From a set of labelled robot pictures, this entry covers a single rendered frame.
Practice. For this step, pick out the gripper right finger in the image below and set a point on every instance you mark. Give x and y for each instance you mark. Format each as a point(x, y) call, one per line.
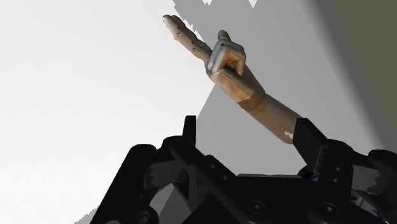
point(335, 164)

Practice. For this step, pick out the wooden hand figure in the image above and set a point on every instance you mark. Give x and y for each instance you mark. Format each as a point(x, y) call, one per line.
point(242, 83)

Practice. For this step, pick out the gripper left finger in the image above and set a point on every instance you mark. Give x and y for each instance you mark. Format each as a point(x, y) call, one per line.
point(173, 155)

